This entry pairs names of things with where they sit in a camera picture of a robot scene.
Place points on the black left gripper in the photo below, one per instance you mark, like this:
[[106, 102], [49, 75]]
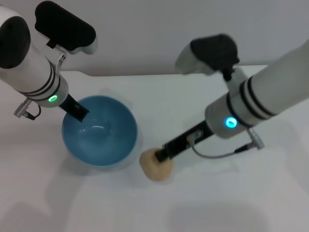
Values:
[[68, 104]]

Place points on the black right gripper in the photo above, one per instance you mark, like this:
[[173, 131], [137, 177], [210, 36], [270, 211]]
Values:
[[188, 139]]

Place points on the blue ceramic bowl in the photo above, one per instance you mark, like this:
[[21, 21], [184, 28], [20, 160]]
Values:
[[101, 149]]

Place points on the beige egg yolk pastry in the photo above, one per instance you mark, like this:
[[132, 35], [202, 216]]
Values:
[[154, 169]]

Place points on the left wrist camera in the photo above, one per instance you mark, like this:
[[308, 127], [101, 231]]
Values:
[[65, 26]]

